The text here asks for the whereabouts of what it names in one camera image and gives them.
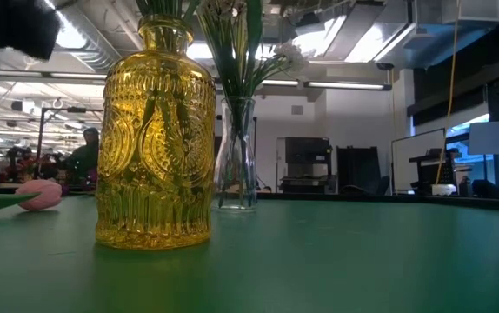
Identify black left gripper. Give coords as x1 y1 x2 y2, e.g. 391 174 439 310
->
0 0 62 121

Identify pink tulip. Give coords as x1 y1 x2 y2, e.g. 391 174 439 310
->
0 179 64 219

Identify yellow embossed glass vase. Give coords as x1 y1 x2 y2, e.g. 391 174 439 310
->
95 15 218 251

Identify clear glass vase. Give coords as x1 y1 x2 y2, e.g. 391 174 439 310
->
212 96 259 214

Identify ceiling light tube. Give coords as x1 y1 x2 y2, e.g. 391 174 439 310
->
0 69 108 82
260 79 393 92

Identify person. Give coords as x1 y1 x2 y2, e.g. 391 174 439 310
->
64 127 102 190

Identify black cabinet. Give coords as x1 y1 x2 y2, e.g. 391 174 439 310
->
283 137 334 195

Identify green table mat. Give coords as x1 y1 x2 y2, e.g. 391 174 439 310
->
0 193 499 313

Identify black panel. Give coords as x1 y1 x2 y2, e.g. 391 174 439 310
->
336 145 390 196

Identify whiteboard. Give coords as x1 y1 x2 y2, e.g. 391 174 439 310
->
390 127 447 193

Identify white rounded object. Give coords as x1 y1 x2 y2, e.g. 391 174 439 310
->
430 183 458 197

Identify black metal station frame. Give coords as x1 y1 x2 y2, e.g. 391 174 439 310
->
36 106 105 183

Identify silver spiral duct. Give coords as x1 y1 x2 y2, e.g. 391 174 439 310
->
43 0 123 73

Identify grey rectangular duct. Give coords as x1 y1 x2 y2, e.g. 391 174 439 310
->
270 0 499 70

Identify yellow hanging cable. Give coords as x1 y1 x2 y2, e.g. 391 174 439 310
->
433 0 462 186

